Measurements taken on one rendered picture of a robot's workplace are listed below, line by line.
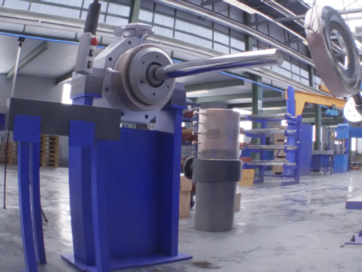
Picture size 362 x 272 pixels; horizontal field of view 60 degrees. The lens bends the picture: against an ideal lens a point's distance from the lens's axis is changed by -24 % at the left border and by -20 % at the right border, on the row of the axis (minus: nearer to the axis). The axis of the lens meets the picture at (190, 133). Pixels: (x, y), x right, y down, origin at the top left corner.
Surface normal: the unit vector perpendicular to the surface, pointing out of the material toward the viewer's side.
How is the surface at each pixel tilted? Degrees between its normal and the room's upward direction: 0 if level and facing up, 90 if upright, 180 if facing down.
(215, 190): 90
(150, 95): 90
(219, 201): 90
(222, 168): 90
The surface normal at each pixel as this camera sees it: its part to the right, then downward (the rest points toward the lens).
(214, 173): -0.15, -0.06
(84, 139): 0.71, -0.01
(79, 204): -0.71, -0.07
